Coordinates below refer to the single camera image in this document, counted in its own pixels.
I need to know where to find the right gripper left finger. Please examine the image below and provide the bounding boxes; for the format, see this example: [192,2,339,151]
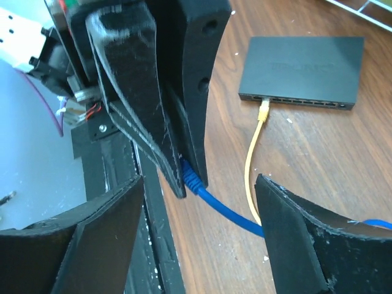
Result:
[1,176,144,293]

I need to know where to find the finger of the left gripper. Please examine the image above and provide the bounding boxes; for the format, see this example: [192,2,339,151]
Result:
[147,1,232,186]

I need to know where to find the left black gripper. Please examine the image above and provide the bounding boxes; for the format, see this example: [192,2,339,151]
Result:
[45,1,186,198]

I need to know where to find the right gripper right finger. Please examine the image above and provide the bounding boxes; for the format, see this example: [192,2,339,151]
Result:
[255,175,391,293]

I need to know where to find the yellow ethernet cable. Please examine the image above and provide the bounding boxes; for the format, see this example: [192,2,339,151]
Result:
[244,97,272,227]

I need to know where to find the blue ethernet cable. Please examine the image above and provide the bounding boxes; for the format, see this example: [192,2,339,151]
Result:
[179,154,392,238]

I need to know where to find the black network switch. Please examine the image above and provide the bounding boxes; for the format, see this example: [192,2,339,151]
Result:
[238,36,364,110]

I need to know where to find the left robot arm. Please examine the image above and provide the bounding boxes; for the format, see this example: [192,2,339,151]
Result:
[1,1,232,198]

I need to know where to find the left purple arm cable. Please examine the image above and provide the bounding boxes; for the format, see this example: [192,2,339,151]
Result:
[15,69,65,138]

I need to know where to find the white wire dish rack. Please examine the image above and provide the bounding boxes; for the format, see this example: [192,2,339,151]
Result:
[328,0,391,32]

